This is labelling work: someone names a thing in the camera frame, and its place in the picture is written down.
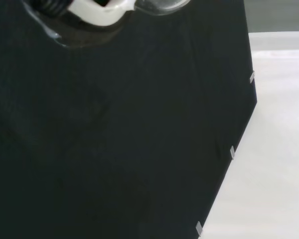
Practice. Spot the grey tape piece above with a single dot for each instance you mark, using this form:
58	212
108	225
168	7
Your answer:
251	77
232	152
198	227

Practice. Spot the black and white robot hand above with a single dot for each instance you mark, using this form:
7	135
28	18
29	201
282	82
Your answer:
97	15

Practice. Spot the black cloth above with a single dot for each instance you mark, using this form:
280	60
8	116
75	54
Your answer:
114	124

